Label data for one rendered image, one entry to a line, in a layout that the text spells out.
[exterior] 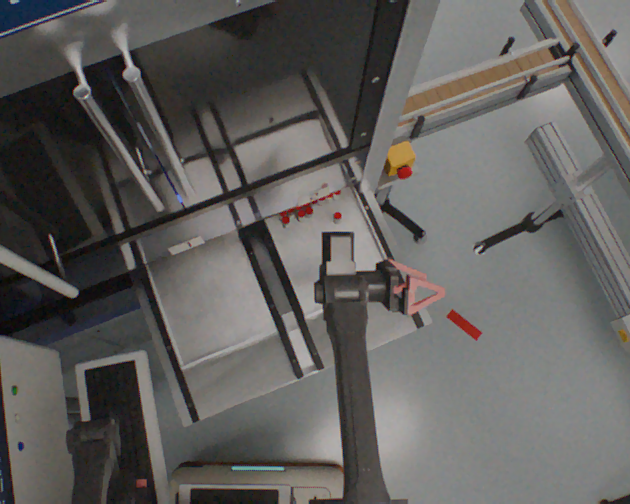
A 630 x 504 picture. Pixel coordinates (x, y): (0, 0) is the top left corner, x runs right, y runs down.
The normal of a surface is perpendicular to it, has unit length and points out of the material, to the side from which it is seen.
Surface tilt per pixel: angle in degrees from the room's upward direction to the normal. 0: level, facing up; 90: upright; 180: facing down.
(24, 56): 90
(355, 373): 22
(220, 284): 0
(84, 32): 90
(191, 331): 0
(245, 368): 0
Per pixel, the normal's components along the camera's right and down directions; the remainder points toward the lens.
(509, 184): 0.03, -0.25
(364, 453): 0.06, -0.60
